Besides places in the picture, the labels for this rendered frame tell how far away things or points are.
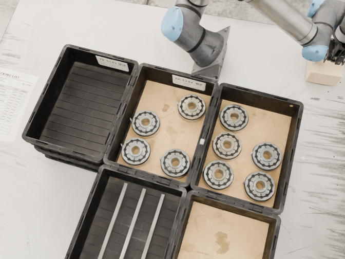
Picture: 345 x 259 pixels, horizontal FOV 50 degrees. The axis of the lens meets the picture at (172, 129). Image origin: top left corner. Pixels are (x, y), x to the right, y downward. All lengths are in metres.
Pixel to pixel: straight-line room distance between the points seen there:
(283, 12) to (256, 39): 0.55
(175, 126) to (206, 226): 0.38
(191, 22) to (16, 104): 0.81
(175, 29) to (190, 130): 0.38
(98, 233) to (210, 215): 0.38
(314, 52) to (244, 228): 0.61
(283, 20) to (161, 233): 0.78
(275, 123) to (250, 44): 0.45
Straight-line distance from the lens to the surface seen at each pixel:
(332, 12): 1.36
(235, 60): 1.65
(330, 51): 1.51
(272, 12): 1.18
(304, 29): 1.24
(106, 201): 1.32
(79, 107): 1.46
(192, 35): 1.45
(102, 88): 1.47
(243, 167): 1.33
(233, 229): 1.28
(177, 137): 1.35
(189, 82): 1.37
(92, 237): 1.31
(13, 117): 1.68
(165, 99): 1.41
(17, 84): 1.75
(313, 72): 1.58
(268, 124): 1.40
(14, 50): 1.85
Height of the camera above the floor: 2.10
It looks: 69 degrees down
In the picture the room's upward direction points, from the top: 6 degrees counter-clockwise
